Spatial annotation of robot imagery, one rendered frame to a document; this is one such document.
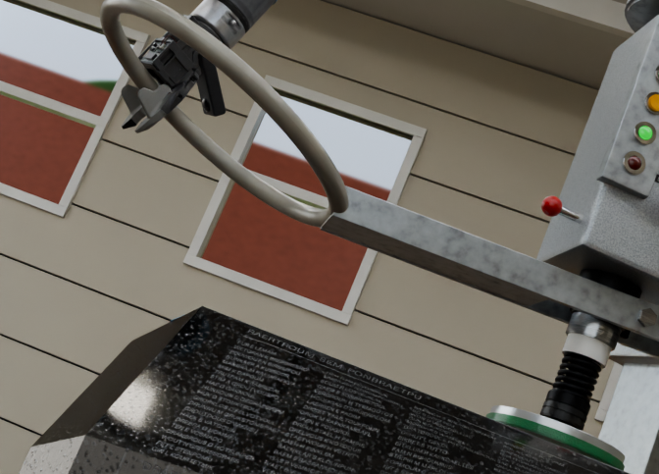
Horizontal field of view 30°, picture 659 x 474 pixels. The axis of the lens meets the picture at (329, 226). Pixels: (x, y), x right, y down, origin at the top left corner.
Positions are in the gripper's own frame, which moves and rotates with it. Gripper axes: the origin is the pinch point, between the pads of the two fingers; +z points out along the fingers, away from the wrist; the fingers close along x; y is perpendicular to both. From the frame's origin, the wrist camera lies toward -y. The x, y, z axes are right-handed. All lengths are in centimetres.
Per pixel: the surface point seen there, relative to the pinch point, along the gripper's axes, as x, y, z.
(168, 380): 49, -8, 31
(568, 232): 51, -44, -28
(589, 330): 58, -54, -17
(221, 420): 57, -14, 31
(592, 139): 44, -42, -45
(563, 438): 67, -54, 0
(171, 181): -572, -261, -117
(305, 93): -538, -277, -220
